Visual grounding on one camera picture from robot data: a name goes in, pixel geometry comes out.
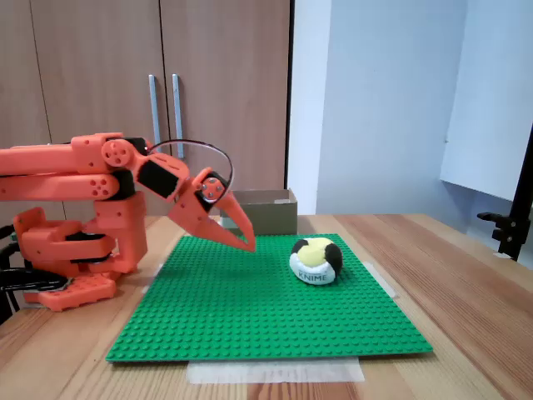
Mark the yellow black white soft ball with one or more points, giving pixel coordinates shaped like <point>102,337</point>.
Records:
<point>316,254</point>

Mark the brown cardboard box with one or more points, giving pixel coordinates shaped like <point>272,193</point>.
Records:
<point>270,216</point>

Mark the short masking tape strip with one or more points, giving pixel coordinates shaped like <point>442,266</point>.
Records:
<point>152,278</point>
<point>381,279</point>

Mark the green studded baseplate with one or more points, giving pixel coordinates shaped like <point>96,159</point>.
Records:
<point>250,312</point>

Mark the brown wooden cabinet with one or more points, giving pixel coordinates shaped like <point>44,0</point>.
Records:
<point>229,62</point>

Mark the long masking tape strip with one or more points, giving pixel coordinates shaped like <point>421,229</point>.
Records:
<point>270,373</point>

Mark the black table clamp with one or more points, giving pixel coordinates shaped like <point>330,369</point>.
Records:
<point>25,280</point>

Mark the black clamp stand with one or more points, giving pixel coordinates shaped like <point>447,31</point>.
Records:
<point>508,233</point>

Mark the white wall panel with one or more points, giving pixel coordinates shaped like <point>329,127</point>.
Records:
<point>491,125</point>

